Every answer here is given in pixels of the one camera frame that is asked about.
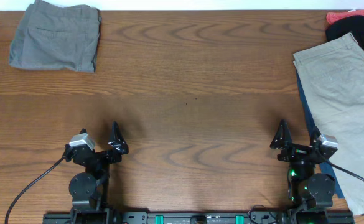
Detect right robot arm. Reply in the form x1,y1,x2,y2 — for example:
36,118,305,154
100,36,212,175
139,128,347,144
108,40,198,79
270,120,338,210

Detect navy blue shorts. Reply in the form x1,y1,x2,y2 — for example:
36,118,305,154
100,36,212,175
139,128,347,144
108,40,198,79
296,73,344,198

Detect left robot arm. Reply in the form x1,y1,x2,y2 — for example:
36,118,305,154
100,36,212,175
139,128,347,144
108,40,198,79
63,122,129,212

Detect folded grey shorts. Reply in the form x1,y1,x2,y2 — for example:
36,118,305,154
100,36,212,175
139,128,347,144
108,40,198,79
9,1,101,73

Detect beige khaki shorts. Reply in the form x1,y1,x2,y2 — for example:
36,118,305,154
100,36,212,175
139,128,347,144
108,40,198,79
292,32,364,216

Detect black camera cable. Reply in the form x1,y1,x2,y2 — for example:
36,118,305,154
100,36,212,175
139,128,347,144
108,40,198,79
315,149,364,195
4,155,67,224

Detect black left camera cable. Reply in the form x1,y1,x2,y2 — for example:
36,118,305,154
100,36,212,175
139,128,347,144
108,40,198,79
4,155,67,224

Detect black garment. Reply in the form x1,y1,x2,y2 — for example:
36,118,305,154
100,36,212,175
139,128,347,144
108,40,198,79
325,16,364,51

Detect black right camera cable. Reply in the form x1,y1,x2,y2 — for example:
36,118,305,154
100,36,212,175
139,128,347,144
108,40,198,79
315,149,364,195

